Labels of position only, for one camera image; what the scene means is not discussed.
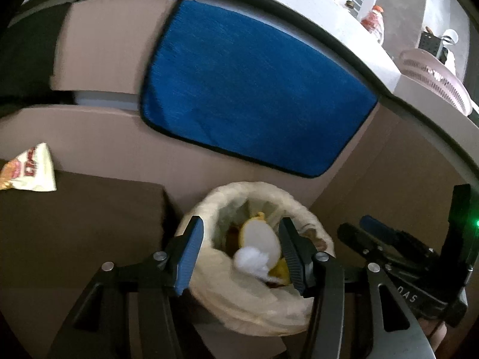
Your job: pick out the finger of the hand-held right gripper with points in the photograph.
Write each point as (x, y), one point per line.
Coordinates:
(355, 237)
(376, 226)

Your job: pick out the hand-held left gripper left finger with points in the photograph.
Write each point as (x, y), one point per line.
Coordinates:
(189, 258)

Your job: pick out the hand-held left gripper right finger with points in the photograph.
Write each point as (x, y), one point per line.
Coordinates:
(292, 254)

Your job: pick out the yellow white snack wrapper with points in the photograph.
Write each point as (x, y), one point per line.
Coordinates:
(258, 237)

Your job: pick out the cream fabric basket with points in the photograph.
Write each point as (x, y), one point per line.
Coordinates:
(232, 314)

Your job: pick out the pink plastic basket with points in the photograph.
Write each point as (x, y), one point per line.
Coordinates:
(438, 78)

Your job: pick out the blue towel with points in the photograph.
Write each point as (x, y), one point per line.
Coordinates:
(243, 89)

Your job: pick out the cream orange snack bag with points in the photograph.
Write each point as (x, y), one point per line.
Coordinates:
(32, 170)

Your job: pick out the black knife block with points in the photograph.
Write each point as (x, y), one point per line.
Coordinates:
(430, 45)

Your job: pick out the red label plastic bottle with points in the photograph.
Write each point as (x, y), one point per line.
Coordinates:
(374, 24)

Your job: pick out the white kitchen utensil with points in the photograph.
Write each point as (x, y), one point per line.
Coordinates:
(451, 37)

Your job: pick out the black cloth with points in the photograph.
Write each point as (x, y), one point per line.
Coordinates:
(26, 63)

